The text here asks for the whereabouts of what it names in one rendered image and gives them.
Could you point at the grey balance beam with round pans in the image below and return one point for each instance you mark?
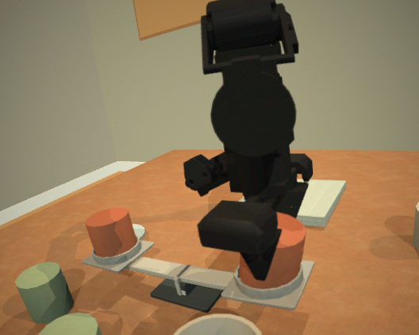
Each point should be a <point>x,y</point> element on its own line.
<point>199,288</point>

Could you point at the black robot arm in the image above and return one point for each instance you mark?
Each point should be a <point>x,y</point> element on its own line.
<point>253,113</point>

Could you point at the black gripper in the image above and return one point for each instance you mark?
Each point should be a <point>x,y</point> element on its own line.
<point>269,185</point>

